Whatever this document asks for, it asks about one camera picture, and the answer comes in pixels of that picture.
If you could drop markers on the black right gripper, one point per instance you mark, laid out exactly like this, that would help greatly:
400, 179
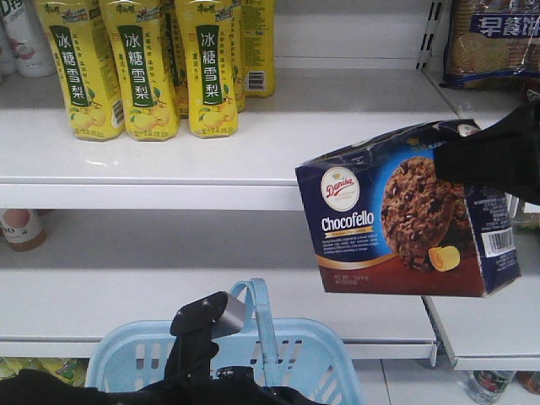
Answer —
504, 156

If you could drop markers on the Chocofello cookie box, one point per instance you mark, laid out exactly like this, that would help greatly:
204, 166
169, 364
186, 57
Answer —
382, 222

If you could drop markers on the light blue shopping basket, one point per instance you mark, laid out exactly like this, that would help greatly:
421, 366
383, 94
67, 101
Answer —
299, 353

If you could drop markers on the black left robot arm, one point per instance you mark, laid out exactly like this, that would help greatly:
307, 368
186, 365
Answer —
187, 378

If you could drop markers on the breakfast biscuit package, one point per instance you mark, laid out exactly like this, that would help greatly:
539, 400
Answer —
492, 44

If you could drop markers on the bottle on bottom shelf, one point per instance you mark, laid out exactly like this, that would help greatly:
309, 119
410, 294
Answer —
487, 386

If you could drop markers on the yellow pear drink bottle back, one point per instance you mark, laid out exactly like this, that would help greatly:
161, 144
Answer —
253, 48

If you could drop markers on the yellow pear drink bottle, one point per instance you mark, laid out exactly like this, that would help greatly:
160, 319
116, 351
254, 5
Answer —
253, 48
86, 67
136, 33
205, 33

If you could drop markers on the yellow pear drink bottle right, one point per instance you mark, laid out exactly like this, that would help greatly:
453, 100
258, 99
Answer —
205, 33

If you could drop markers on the yellow pear drink bottle middle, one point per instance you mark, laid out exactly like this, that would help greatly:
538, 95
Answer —
136, 33

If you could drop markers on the white supermarket shelf unit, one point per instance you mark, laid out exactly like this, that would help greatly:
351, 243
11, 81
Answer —
135, 229

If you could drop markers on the yellow pear drink bottle left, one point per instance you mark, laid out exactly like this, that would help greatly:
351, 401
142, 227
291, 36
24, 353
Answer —
86, 67

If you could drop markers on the yellow green snack bags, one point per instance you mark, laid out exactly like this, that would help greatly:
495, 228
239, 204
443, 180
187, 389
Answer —
68, 370

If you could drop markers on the peach drink bottle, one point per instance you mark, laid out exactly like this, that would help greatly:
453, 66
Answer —
22, 228

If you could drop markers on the white lychee drink bottle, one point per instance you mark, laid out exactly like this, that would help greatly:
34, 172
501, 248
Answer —
27, 39

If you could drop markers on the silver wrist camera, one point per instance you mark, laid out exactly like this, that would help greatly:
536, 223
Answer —
231, 318

